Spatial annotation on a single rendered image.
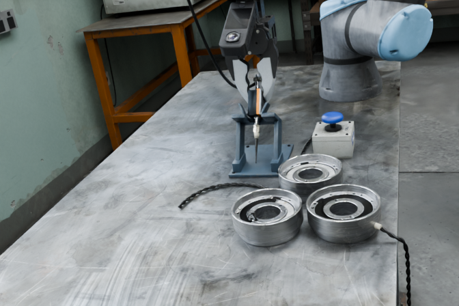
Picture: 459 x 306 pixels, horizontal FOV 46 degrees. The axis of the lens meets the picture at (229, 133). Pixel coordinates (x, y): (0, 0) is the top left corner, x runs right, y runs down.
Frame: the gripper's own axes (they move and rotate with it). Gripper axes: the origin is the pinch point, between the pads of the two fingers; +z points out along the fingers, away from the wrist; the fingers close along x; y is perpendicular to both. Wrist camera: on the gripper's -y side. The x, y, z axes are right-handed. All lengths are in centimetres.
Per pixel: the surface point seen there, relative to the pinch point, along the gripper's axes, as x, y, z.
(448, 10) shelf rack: -62, 319, 55
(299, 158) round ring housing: -8.5, -8.8, 8.3
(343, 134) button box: -15.5, -1.1, 7.4
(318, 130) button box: -10.7, 1.1, 7.4
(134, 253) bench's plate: 13.0, -32.6, 11.8
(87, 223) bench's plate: 25.4, -24.7, 11.9
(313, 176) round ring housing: -11.0, -11.1, 10.5
